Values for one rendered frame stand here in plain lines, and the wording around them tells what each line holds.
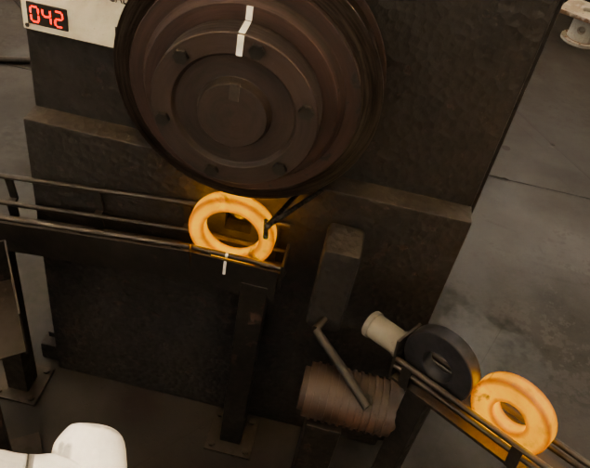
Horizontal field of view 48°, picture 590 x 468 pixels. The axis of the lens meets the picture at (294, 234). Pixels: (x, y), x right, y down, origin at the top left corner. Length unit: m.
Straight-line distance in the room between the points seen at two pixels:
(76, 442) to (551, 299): 2.07
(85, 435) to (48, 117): 0.78
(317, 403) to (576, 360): 1.28
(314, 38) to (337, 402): 0.77
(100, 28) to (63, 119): 0.24
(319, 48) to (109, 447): 0.65
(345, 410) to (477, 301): 1.17
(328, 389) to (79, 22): 0.89
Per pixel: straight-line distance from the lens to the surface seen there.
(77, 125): 1.49
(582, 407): 2.41
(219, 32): 1.04
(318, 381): 1.46
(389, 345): 1.37
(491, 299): 2.58
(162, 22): 1.14
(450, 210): 1.42
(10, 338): 1.43
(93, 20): 1.37
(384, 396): 1.48
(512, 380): 1.26
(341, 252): 1.35
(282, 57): 1.03
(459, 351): 1.28
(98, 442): 0.95
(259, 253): 1.42
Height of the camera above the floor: 1.70
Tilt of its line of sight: 42 degrees down
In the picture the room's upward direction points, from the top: 11 degrees clockwise
